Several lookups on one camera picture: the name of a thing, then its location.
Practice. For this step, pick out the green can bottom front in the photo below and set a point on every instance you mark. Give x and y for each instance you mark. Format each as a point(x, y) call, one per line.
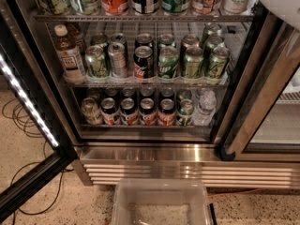
point(185, 110)

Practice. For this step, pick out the wire shelf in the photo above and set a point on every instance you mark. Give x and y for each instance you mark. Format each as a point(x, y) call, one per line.
point(139, 18)
point(156, 82)

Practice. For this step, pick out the green 7up can middle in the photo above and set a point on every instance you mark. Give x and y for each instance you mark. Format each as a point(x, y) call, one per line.
point(168, 61)

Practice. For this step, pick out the black Coca-Cola can middle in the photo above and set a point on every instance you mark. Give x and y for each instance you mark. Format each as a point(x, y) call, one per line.
point(143, 63)

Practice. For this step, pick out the middle wire shelf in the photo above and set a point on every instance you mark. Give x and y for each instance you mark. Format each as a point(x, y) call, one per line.
point(156, 82)

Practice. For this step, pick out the green can middle front left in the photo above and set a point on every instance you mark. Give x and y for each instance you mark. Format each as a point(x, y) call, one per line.
point(95, 59)

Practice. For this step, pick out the clear plastic bin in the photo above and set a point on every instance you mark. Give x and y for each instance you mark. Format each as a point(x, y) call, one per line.
point(161, 202)

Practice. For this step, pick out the red Coke can bottom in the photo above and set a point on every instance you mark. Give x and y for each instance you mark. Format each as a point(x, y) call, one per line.
point(166, 112)

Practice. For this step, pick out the silver can middle front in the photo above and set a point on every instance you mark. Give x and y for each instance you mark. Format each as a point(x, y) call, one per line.
point(118, 60)

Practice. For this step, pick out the silver can middle back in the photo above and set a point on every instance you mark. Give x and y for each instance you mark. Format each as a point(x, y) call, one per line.
point(119, 37)

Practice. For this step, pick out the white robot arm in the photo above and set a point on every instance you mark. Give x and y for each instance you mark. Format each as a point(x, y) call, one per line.
point(286, 10)

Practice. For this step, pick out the stainless steel fridge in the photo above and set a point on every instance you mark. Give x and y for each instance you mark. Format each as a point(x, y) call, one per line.
point(104, 155)

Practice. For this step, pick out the clear water bottle bottom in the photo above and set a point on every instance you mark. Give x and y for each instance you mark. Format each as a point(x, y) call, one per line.
point(205, 109)

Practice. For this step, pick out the dark bottle middle back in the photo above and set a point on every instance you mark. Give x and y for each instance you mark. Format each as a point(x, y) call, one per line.
point(76, 32)

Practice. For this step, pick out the top wire shelf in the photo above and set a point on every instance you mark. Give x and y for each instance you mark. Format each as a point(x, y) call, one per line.
point(139, 18)

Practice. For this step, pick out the tea bottle white cap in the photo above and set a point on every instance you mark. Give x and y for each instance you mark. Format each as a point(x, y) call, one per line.
point(69, 55)

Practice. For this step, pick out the pale can bottom left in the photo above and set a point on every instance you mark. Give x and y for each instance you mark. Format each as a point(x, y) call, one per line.
point(91, 111)

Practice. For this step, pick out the green can middle back left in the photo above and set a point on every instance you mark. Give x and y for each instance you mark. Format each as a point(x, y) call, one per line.
point(101, 40)

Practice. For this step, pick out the green can middle front right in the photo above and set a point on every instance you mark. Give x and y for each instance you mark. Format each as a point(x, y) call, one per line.
point(218, 60)

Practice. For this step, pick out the green can middle far back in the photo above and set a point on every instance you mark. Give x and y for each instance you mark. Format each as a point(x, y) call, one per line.
point(211, 29)

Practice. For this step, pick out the green can middle back centre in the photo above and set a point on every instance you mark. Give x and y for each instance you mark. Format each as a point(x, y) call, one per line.
point(166, 40)

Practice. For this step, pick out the black can middle back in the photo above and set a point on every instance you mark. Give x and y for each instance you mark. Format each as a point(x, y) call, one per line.
point(144, 39)

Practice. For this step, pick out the pink can middle back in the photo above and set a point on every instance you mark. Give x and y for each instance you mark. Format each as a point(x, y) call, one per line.
point(190, 40)

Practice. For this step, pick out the silver can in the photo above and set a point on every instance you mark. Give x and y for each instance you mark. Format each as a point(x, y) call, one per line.
point(118, 60)
point(119, 37)

